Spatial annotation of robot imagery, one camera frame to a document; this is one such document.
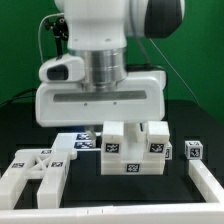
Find white tagged nut cube right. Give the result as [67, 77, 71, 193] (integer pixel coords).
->
[185, 140, 203, 160]

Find white chair back frame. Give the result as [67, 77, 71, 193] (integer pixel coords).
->
[0, 149, 77, 210]

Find black cables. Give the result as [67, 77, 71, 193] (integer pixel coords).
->
[0, 87, 39, 108]

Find white U-shaped fence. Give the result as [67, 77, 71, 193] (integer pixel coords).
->
[0, 160, 224, 224]

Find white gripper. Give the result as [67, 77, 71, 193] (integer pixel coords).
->
[35, 71, 166, 147]

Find white chair seat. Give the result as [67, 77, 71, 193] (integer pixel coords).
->
[101, 122, 165, 175]

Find white camera cable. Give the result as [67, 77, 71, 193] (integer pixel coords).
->
[37, 13, 66, 64]

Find white tagged nut cube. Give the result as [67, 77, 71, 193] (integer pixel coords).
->
[165, 142, 173, 160]
[185, 140, 203, 160]

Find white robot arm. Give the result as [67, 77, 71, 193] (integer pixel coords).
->
[35, 0, 185, 127]

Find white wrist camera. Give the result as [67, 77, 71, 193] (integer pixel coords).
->
[39, 54, 85, 83]

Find black camera stand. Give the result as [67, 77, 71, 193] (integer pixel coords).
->
[44, 16, 69, 57]

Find white base tag plate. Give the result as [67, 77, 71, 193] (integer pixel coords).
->
[52, 132, 97, 150]

